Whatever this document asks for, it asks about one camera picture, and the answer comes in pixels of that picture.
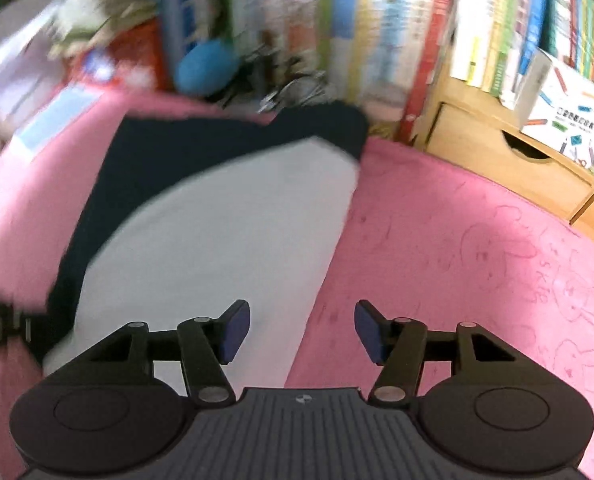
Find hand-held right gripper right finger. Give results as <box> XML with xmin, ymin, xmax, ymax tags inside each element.
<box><xmin>354</xmin><ymin>299</ymin><xmax>520</xmax><ymax>406</ymax></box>

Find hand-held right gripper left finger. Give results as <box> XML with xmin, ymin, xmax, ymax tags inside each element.
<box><xmin>84</xmin><ymin>299</ymin><xmax>252</xmax><ymax>406</ymax></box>

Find white and navy jacket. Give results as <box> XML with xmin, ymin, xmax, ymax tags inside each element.
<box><xmin>42</xmin><ymin>100</ymin><xmax>370</xmax><ymax>391</ymax></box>

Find pink rabbit-print blanket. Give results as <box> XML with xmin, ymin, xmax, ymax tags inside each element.
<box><xmin>0</xmin><ymin>87</ymin><xmax>594</xmax><ymax>480</ymax></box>

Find wooden drawer organizer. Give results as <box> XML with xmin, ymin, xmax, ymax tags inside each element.
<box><xmin>412</xmin><ymin>35</ymin><xmax>594</xmax><ymax>256</ymax></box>

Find blue paper sheet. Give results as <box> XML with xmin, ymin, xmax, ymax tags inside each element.
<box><xmin>14</xmin><ymin>85</ymin><xmax>102</xmax><ymax>161</ymax></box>

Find clear plastic jar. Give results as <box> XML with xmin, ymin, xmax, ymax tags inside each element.
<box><xmin>364</xmin><ymin>102</ymin><xmax>408</xmax><ymax>138</ymax></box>

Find miniature bicycle model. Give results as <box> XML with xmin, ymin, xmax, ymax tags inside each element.
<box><xmin>237</xmin><ymin>45</ymin><xmax>330</xmax><ymax>113</ymax></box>

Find white paper sheets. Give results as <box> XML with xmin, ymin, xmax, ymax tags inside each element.
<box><xmin>0</xmin><ymin>5</ymin><xmax>72</xmax><ymax>151</ymax></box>

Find blue plush ball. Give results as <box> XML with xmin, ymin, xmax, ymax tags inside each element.
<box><xmin>174</xmin><ymin>40</ymin><xmax>240</xmax><ymax>97</ymax></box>

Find red plastic crate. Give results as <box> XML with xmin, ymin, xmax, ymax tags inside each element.
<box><xmin>69</xmin><ymin>20</ymin><xmax>170</xmax><ymax>93</ymax></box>

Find white printed box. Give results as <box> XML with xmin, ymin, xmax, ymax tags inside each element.
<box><xmin>514</xmin><ymin>47</ymin><xmax>594</xmax><ymax>183</ymax></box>

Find row of upright books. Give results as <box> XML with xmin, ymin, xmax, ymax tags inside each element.
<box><xmin>157</xmin><ymin>0</ymin><xmax>594</xmax><ymax>126</ymax></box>

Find stack of papers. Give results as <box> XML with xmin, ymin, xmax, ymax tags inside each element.
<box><xmin>47</xmin><ymin>0</ymin><xmax>162</xmax><ymax>56</ymax></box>

